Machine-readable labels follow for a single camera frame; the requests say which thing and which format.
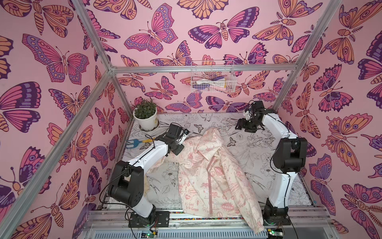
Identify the potted green plant white pot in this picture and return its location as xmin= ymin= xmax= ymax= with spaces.
xmin=133 ymin=100 xmax=159 ymax=131

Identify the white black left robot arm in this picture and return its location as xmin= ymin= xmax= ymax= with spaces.
xmin=106 ymin=123 xmax=190 ymax=225

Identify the pink printed hooded jacket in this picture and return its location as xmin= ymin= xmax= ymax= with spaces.
xmin=149 ymin=128 xmax=264 ymax=233

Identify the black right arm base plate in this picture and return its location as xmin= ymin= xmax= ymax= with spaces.
xmin=263 ymin=208 xmax=291 ymax=226

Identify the aluminium front rail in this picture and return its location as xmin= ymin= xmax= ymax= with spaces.
xmin=80 ymin=207 xmax=341 ymax=239

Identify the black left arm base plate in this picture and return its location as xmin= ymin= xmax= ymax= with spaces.
xmin=129 ymin=211 xmax=170 ymax=228

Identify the blue yellow garden hand rake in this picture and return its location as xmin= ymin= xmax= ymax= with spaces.
xmin=125 ymin=138 xmax=153 ymax=149

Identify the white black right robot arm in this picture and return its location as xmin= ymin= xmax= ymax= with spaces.
xmin=235 ymin=101 xmax=308 ymax=223

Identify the white wire wall basket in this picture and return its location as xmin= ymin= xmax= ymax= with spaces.
xmin=189 ymin=65 xmax=237 ymax=94

